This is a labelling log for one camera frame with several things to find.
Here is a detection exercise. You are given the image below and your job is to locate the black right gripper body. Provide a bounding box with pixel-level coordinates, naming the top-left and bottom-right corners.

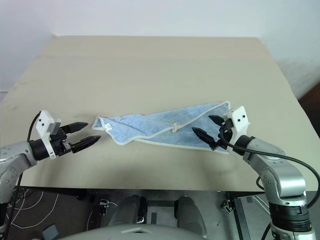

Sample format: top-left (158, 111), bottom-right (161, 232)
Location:
top-left (217, 118), bottom-right (235, 151)

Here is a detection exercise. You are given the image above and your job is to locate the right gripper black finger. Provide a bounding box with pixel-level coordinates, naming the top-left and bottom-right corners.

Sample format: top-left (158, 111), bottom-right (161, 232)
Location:
top-left (191, 126), bottom-right (220, 152)
top-left (208, 114), bottom-right (226, 126)

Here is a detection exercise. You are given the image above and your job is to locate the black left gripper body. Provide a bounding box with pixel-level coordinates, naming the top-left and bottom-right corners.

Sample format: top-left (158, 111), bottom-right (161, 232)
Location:
top-left (49, 126), bottom-right (74, 157)

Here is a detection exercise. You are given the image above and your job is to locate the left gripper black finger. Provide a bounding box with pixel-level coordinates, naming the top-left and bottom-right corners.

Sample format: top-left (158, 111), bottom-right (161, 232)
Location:
top-left (71, 135), bottom-right (102, 153)
top-left (60, 121), bottom-right (89, 135)

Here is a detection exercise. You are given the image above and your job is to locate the light blue towel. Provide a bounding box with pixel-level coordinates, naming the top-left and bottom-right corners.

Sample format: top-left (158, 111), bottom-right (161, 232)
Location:
top-left (90, 99), bottom-right (232, 155)

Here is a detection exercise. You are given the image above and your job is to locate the metal table latch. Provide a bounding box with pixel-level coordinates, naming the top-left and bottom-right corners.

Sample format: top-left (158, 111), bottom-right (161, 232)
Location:
top-left (99, 198), bottom-right (111, 216)
top-left (221, 199), bottom-right (233, 214)

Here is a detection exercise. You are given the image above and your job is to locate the grey right robot leg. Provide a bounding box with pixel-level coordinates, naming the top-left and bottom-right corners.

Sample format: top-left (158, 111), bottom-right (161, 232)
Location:
top-left (174, 195), bottom-right (207, 236)

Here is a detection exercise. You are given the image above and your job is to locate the grey robot leg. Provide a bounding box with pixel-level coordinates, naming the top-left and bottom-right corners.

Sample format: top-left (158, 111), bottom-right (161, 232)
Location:
top-left (107, 194), bottom-right (148, 227)
top-left (174, 195), bottom-right (207, 236)

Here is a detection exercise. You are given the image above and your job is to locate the grey left robot leg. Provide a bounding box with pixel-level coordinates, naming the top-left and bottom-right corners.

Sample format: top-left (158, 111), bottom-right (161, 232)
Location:
top-left (107, 194), bottom-right (148, 227)

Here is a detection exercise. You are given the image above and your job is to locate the grey block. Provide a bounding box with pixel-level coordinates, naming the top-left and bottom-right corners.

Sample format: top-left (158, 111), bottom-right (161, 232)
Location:
top-left (41, 224), bottom-right (60, 240)

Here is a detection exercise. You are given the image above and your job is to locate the grey robot torso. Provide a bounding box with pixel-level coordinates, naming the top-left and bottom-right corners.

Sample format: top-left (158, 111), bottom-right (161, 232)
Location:
top-left (57, 220), bottom-right (227, 240)

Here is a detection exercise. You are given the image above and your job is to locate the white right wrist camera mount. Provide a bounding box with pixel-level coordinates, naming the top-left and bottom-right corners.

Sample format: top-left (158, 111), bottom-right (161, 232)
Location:
top-left (226, 105), bottom-right (251, 146)

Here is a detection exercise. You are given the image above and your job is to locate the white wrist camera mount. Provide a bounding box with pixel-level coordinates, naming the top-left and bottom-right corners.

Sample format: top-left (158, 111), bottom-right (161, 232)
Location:
top-left (226, 105), bottom-right (251, 146)
top-left (35, 109), bottom-right (63, 161)

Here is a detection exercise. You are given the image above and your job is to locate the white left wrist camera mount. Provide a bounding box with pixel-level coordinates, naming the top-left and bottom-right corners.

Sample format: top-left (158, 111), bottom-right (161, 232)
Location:
top-left (35, 109), bottom-right (63, 161)

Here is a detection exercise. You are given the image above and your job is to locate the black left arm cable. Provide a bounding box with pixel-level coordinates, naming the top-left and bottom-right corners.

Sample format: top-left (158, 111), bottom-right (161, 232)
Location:
top-left (3, 111), bottom-right (42, 240)

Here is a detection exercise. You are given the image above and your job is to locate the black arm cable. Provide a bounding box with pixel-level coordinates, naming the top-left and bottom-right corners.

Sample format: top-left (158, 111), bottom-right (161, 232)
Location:
top-left (3, 111), bottom-right (42, 240)
top-left (218, 126), bottom-right (320, 210)

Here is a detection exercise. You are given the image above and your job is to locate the white floor cable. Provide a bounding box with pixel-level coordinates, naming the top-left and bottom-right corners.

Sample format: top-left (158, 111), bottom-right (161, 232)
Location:
top-left (6, 187), bottom-right (61, 229)

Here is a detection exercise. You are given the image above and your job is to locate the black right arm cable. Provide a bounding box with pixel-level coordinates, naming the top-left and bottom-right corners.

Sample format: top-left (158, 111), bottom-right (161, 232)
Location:
top-left (218, 126), bottom-right (320, 210)

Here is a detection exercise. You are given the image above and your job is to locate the black table frame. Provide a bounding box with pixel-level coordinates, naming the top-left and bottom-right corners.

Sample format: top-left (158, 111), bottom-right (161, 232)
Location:
top-left (74, 186), bottom-right (272, 240)

